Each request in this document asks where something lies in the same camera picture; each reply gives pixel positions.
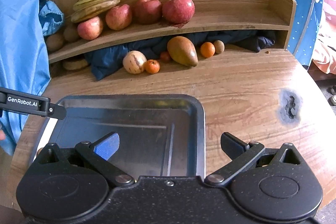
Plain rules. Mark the small red tomato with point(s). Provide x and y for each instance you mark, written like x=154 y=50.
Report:
x=165 y=56

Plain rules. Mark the dark blue cloth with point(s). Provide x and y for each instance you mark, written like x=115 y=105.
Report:
x=110 y=58

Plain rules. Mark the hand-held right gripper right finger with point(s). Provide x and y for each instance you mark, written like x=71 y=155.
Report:
x=232 y=145

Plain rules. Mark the red apple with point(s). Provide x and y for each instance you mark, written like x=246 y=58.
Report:
x=178 y=8
x=118 y=16
x=147 y=10
x=90 y=27

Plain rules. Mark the brown kiwi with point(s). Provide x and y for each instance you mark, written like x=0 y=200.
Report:
x=71 y=33
x=54 y=42

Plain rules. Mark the wooden desk shelf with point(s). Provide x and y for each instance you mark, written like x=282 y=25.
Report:
x=236 y=11

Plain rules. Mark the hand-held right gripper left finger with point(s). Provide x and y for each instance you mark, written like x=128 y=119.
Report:
x=107 y=146

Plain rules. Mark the striped pepino melon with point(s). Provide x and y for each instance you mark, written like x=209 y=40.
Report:
x=134 y=61

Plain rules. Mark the yellow banana bunch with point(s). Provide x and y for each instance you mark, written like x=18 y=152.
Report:
x=97 y=2

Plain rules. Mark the blue garment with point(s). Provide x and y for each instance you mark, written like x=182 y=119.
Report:
x=21 y=43

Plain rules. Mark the pink patterned blanket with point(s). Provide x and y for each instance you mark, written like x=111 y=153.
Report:
x=325 y=56

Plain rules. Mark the metal tray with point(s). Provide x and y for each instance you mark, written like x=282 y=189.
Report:
x=131 y=119

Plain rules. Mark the yellow brown pear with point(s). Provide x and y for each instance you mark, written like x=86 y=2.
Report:
x=182 y=50

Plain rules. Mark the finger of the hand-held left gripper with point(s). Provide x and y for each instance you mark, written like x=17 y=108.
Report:
x=57 y=111

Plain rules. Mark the small tangerine with stem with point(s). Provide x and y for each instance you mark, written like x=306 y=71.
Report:
x=152 y=66

